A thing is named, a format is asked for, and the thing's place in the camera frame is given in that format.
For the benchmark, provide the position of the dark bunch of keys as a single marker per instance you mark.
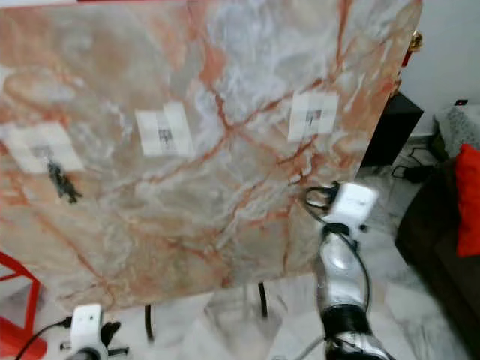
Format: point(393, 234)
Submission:
point(63, 184)

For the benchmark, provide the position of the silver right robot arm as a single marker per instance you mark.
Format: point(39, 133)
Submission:
point(339, 274)

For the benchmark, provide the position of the black stand leg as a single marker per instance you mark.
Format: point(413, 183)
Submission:
point(263, 300)
point(148, 322)

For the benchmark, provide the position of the black low cabinet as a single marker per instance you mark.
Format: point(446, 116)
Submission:
point(390, 131)

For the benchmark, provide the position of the pink marble board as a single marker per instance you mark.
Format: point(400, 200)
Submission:
point(217, 202)

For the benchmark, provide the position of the dark sofa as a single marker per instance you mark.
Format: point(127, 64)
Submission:
point(431, 232)

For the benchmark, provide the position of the red pillow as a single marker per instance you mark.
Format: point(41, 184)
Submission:
point(469, 202)

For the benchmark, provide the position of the grey fuzzy cushion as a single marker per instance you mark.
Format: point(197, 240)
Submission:
point(459, 127)

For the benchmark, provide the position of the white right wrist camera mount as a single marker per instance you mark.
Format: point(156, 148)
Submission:
point(354, 204)

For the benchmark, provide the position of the white taped wall hook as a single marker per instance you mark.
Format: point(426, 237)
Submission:
point(313, 114)
point(163, 127)
point(37, 144)

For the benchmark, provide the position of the red metal frame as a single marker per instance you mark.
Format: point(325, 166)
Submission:
point(19, 341)

